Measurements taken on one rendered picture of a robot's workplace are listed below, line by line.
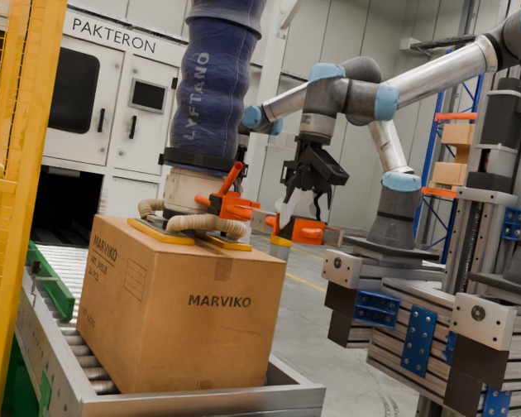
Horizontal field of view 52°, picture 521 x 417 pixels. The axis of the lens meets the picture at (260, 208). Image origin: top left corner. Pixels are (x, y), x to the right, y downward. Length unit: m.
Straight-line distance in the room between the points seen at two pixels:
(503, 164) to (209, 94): 0.85
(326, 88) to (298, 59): 11.05
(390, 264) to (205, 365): 0.63
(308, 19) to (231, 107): 10.92
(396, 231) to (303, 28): 10.84
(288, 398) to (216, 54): 1.00
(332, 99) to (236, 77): 0.52
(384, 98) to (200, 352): 0.80
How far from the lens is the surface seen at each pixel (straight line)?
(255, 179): 4.61
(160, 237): 1.49
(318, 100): 1.15
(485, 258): 1.60
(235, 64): 1.63
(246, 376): 1.59
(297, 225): 1.10
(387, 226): 1.69
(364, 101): 1.16
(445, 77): 1.33
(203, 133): 1.58
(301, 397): 1.61
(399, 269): 1.71
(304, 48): 12.33
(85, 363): 1.73
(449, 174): 10.26
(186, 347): 1.46
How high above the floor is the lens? 1.16
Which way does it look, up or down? 3 degrees down
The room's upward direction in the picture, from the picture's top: 10 degrees clockwise
